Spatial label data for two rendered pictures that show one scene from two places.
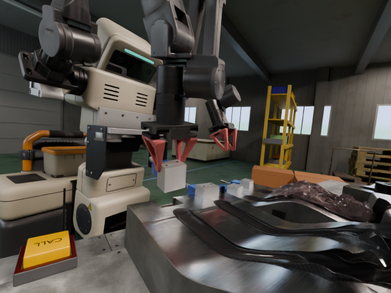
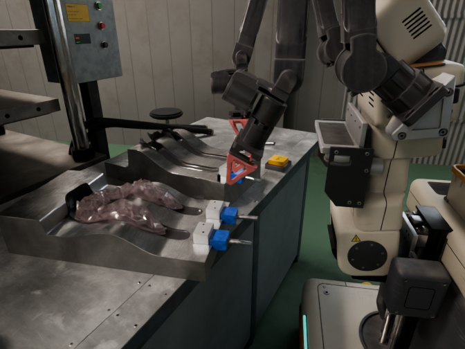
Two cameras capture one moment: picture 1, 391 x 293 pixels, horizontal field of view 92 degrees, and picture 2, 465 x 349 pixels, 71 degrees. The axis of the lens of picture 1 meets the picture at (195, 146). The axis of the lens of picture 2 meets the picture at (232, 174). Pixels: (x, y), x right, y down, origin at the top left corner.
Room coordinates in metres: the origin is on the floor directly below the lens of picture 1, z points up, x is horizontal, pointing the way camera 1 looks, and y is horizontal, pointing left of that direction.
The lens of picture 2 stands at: (1.30, -0.40, 1.31)
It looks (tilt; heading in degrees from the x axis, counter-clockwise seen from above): 25 degrees down; 156
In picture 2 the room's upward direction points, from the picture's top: straight up
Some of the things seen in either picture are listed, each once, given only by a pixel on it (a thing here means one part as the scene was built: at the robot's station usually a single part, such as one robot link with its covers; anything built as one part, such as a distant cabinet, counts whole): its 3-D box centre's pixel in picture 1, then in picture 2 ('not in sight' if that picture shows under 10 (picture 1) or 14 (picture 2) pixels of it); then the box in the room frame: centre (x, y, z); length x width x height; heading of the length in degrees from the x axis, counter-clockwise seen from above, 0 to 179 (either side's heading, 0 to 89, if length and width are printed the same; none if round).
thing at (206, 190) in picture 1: (195, 190); (241, 176); (0.50, -0.01, 0.89); 0.13 x 0.05 x 0.05; 36
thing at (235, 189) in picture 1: (221, 189); (232, 215); (0.64, -0.10, 0.85); 0.13 x 0.05 x 0.05; 54
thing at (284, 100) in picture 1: (281, 133); not in sight; (5.79, -2.60, 1.21); 2.66 x 0.71 x 2.43; 146
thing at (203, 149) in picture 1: (202, 149); not in sight; (7.71, -0.30, 0.37); 2.03 x 1.61 x 0.75; 146
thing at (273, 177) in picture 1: (292, 190); not in sight; (2.89, -1.57, 0.25); 1.41 x 0.96 x 0.51; 68
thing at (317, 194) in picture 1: (315, 194); (126, 201); (0.53, -0.35, 0.90); 0.26 x 0.18 x 0.08; 54
